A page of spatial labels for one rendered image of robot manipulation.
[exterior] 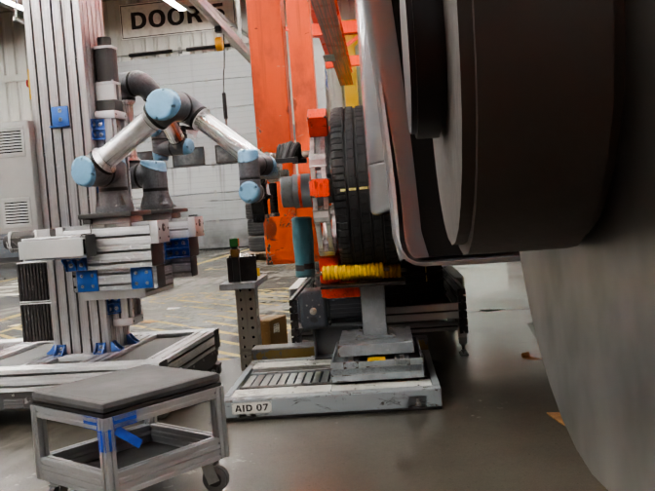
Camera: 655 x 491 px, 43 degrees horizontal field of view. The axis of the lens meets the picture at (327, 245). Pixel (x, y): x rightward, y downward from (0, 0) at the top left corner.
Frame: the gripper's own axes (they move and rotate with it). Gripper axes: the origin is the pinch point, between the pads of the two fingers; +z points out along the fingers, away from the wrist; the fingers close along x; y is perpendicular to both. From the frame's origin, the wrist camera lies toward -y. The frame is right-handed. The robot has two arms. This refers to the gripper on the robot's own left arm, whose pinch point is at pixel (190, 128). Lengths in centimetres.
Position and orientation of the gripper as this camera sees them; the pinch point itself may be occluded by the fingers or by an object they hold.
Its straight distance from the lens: 452.8
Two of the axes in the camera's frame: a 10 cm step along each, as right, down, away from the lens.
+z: 3.8, -0.7, 9.2
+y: -0.5, 9.9, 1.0
